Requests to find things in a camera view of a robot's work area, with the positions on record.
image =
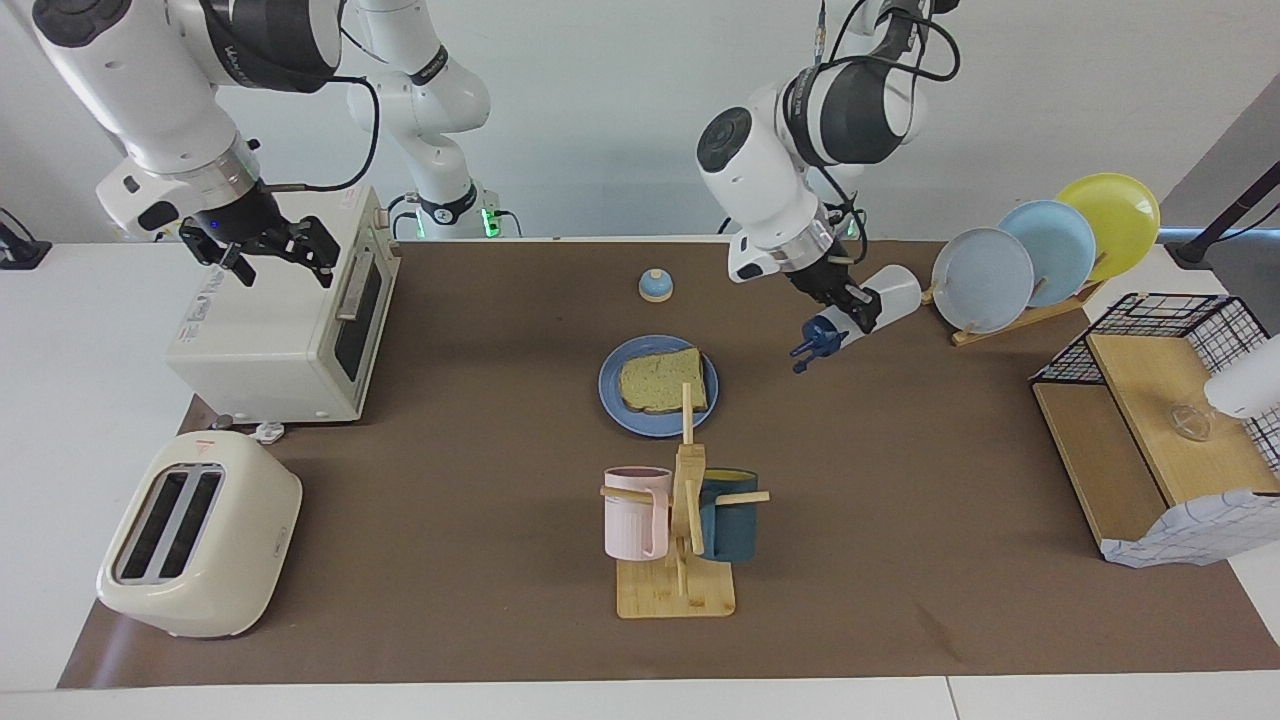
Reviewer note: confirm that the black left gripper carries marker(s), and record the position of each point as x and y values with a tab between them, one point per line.
825	280

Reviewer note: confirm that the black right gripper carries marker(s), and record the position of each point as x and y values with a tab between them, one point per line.
240	222

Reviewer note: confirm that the white bottle with navy cap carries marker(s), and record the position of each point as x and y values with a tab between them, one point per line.
895	290

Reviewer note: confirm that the toasted bread slice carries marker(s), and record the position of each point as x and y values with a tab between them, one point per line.
660	380

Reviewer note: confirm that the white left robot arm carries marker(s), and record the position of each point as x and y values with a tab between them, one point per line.
760	170

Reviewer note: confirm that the pale grey plate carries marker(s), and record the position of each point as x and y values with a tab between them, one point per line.
980	280

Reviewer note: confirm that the wooden plate rack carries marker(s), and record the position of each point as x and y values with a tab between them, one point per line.
1040	309

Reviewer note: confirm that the light blue plate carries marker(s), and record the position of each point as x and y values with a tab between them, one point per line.
1060	250

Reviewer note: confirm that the blue round plate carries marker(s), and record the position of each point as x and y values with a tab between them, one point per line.
640	425

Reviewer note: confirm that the yellow plate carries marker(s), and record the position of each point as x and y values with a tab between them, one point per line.
1120	220

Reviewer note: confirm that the white toaster oven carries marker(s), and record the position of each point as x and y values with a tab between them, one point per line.
260	340

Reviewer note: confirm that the small blue wooden-knob bell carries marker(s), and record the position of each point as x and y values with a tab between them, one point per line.
656	288

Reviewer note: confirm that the teal mug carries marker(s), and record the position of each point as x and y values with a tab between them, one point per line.
730	530

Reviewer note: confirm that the black stand base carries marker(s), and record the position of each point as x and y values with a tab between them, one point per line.
20	252

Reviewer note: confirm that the pink ribbed mug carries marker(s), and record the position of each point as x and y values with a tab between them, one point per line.
630	520

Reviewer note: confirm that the cream two-slot toaster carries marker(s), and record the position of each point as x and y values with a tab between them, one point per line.
230	560

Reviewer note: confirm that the wooden mug rack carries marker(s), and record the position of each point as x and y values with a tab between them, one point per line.
700	595

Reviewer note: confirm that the brown table mat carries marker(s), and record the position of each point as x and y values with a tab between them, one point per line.
450	550

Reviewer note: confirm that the black pole stand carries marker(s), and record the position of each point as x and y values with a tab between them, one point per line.
1190	250

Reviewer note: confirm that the clear glass cup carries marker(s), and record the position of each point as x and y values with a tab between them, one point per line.
1192	422

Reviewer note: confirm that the white cylindrical object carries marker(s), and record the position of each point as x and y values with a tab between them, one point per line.
1245	388

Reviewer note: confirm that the white checkered cloth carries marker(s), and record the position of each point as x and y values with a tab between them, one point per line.
1200	530

